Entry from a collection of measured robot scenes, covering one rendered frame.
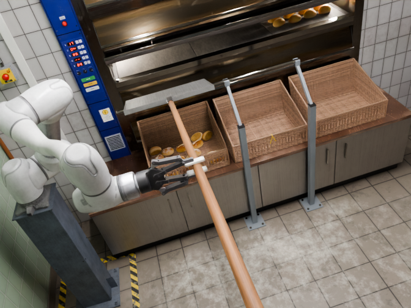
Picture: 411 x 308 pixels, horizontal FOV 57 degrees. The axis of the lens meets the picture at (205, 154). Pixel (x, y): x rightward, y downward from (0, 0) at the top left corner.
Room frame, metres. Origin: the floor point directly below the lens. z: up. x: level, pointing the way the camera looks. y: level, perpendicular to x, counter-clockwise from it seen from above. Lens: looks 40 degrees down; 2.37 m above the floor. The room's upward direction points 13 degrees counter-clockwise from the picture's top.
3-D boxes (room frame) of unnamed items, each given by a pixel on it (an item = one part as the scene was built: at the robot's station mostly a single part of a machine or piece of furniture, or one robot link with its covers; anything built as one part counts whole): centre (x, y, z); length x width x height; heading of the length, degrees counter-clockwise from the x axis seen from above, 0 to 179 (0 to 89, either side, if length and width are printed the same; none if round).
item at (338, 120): (2.31, -1.05, 0.72); 0.56 x 0.49 x 0.28; 96
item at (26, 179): (1.60, 0.98, 1.17); 0.18 x 0.16 x 0.22; 131
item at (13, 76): (2.30, 1.09, 1.46); 0.10 x 0.07 x 0.10; 96
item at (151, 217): (2.20, -0.31, 0.29); 2.42 x 0.56 x 0.58; 96
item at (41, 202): (1.57, 0.99, 1.03); 0.22 x 0.18 x 0.06; 4
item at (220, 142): (2.18, 0.14, 0.72); 0.56 x 0.49 x 0.28; 97
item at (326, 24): (2.52, -0.39, 1.16); 1.80 x 0.06 x 0.04; 96
